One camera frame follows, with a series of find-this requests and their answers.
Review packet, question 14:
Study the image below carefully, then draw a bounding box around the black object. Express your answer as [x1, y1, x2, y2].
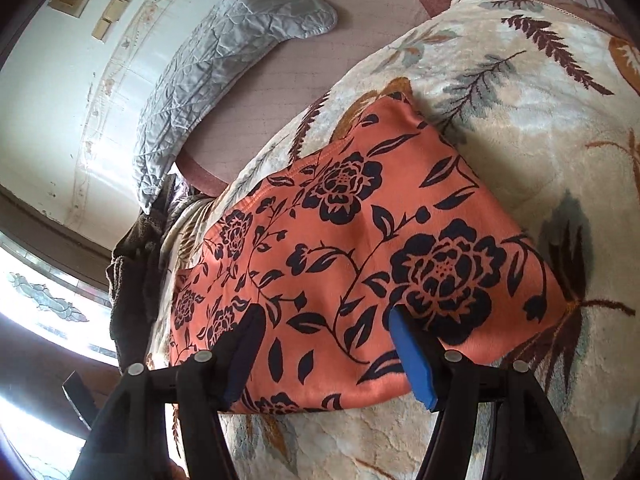
[62, 370, 98, 428]

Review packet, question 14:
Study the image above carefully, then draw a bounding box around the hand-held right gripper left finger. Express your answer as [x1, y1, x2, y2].
[70, 304, 267, 480]

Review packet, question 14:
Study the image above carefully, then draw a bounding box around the stained glass window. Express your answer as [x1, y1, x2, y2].
[0, 245, 121, 480]

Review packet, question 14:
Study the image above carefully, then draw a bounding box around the leaf print fleece blanket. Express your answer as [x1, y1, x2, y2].
[145, 0, 640, 480]

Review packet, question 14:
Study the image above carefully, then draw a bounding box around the pink bed headboard cushion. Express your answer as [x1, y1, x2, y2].
[172, 0, 456, 196]

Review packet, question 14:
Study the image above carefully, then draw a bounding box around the orange floral garment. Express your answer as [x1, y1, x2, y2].
[167, 95, 573, 416]

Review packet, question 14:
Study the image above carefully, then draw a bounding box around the grey quilted pillow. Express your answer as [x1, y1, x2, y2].
[132, 0, 338, 216]

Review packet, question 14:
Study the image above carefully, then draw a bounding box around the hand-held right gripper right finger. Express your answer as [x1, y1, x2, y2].
[389, 305, 586, 480]

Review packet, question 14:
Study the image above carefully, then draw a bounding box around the brown fleece garment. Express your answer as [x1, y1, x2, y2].
[106, 212, 171, 376]

